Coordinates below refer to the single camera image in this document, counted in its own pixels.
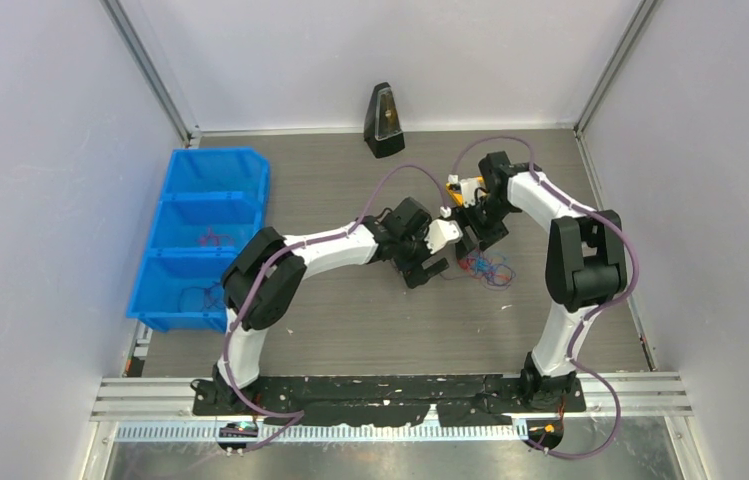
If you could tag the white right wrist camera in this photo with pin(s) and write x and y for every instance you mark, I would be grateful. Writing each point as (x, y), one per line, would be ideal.
(463, 185)

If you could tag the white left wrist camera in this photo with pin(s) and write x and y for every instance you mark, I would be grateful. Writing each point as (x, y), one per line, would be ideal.
(442, 231)

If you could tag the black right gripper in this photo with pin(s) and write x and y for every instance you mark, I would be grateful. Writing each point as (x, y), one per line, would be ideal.
(487, 237)

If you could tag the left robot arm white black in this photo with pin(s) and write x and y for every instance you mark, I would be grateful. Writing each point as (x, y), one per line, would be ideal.
(259, 286)

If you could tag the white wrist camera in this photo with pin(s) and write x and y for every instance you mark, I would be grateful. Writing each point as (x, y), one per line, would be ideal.
(463, 185)
(442, 231)

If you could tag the black metronome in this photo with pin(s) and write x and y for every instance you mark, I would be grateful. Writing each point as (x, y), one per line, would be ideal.
(382, 131)

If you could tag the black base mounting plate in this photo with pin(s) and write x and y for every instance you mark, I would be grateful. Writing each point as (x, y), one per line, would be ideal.
(383, 401)

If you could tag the blue plastic bin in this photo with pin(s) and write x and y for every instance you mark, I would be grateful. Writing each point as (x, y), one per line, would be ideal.
(212, 202)

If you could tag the perforated metal rail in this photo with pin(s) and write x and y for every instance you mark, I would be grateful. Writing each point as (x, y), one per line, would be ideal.
(251, 432)

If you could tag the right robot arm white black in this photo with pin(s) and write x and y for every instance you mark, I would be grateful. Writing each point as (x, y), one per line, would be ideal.
(585, 261)

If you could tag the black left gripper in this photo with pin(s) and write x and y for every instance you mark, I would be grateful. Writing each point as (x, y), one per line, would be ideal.
(413, 271)

